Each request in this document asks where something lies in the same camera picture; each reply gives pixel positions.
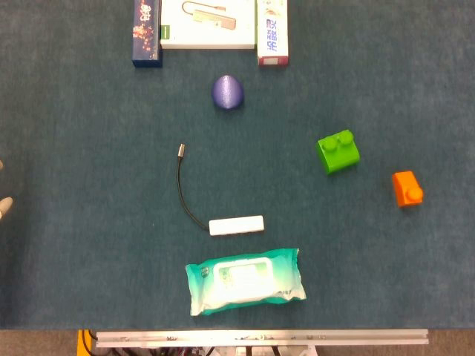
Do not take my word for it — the orange toy brick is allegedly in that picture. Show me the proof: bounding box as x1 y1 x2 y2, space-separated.
392 171 425 208

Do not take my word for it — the green toy brick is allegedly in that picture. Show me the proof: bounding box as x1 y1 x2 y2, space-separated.
315 129 361 176

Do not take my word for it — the purple ribbed ball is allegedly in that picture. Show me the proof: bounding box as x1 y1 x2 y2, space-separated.
211 75 246 111

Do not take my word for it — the green wet wipes pack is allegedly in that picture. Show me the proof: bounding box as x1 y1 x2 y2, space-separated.
185 248 307 317

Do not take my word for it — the white toothpaste box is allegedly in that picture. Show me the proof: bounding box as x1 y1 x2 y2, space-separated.
255 0 289 67

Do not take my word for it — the white USB hub box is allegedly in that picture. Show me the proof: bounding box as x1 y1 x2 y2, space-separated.
160 0 257 50

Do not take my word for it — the dark blue patterned box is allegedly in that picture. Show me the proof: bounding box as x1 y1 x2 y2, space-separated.
132 0 163 69

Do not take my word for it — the white USB hub with cable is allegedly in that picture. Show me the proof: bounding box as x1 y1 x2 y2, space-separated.
176 143 266 237

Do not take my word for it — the aluminium profile rail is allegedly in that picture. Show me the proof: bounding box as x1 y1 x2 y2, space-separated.
95 329 430 349

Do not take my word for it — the black cable by frame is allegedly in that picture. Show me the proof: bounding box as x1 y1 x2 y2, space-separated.
82 329 99 356

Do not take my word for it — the yellow frame part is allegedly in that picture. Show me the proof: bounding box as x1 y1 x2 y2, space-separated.
76 329 92 356

